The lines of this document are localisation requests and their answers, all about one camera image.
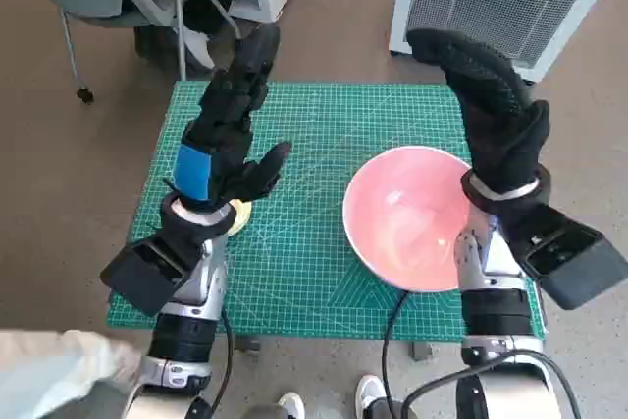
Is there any pink bowl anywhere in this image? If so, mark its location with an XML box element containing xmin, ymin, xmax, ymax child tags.
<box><xmin>341</xmin><ymin>146</ymin><xmax>485</xmax><ymax>293</ymax></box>

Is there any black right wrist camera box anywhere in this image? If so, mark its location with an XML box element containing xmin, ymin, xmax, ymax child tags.
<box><xmin>499</xmin><ymin>202</ymin><xmax>628</xmax><ymax>311</ymax></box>

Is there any large white mesh cabinet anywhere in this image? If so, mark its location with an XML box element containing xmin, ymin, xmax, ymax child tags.
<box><xmin>389</xmin><ymin>0</ymin><xmax>628</xmax><ymax>84</ymax></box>

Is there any black left hand blue tape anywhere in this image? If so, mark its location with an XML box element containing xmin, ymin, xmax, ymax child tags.
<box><xmin>163</xmin><ymin>23</ymin><xmax>294</xmax><ymax>213</ymax></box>

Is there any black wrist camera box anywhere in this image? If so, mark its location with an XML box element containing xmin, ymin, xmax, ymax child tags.
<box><xmin>100</xmin><ymin>225</ymin><xmax>212</xmax><ymax>317</ymax></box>
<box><xmin>499</xmin><ymin>202</ymin><xmax>628</xmax><ymax>311</ymax></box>

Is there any golden bread roll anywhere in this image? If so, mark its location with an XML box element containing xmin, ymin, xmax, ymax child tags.
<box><xmin>226</xmin><ymin>198</ymin><xmax>253</xmax><ymax>237</ymax></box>

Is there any green cutting mat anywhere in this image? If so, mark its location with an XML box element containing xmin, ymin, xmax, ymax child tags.
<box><xmin>106</xmin><ymin>80</ymin><xmax>549</xmax><ymax>341</ymax></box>

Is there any looped black right arm cable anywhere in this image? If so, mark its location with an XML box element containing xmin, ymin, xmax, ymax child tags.
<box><xmin>401</xmin><ymin>349</ymin><xmax>583</xmax><ymax>419</ymax></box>

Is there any black gloved right hand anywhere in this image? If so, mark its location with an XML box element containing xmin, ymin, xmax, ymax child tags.
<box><xmin>405</xmin><ymin>27</ymin><xmax>551</xmax><ymax>195</ymax></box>

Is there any long black right arm cable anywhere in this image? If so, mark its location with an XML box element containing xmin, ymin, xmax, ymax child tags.
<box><xmin>381</xmin><ymin>289</ymin><xmax>411</xmax><ymax>405</ymax></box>

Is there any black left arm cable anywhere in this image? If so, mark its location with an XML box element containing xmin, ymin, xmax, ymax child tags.
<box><xmin>214</xmin><ymin>309</ymin><xmax>236</xmax><ymax>415</ymax></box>

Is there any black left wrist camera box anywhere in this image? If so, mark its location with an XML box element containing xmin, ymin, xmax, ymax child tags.
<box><xmin>100</xmin><ymin>225</ymin><xmax>212</xmax><ymax>317</ymax></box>

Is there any white robot torso shell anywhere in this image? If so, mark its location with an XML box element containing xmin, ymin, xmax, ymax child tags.
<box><xmin>0</xmin><ymin>329</ymin><xmax>143</xmax><ymax>419</ymax></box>

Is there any white shoe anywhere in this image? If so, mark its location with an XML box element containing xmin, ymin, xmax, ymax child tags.
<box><xmin>277</xmin><ymin>392</ymin><xmax>305</xmax><ymax>419</ymax></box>
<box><xmin>355</xmin><ymin>374</ymin><xmax>389</xmax><ymax>419</ymax></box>

